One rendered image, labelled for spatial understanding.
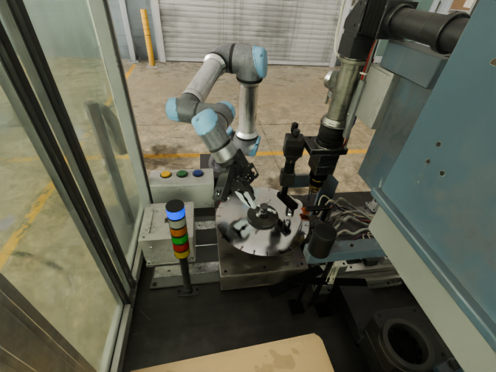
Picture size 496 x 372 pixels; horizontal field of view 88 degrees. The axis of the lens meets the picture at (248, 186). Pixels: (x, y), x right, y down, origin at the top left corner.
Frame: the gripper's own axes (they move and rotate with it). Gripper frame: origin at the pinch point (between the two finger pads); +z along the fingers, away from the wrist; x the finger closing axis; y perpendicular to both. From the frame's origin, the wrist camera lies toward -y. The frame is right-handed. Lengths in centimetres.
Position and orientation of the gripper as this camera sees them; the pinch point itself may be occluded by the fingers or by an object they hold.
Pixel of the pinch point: (252, 207)
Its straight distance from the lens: 88.9
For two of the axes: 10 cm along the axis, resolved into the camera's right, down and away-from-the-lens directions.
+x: -7.2, 0.0, 7.0
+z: 4.6, 7.5, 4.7
